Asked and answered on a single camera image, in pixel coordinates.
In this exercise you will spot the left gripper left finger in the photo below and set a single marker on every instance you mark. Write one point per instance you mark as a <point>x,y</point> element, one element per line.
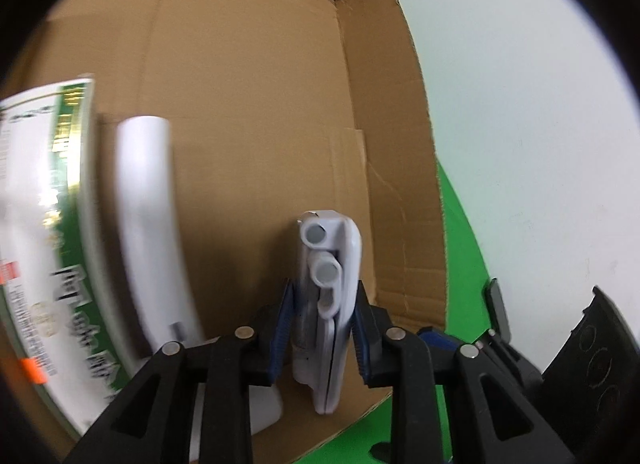
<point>151,418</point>

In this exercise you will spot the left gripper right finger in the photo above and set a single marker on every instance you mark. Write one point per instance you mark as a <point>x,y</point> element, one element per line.
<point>440,393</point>

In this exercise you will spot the green white medicine box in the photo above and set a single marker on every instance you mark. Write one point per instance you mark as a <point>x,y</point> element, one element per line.
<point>49,268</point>

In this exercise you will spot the white plastic device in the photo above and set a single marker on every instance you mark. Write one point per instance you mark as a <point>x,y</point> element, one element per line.
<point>329,258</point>

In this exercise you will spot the white hair dryer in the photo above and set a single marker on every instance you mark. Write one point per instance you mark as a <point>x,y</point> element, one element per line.
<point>149,235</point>

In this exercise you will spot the green table cloth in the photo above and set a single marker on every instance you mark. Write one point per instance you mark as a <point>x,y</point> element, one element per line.
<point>466,317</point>

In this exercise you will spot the large open cardboard box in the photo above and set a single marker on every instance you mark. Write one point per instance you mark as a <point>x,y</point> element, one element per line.
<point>276,107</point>

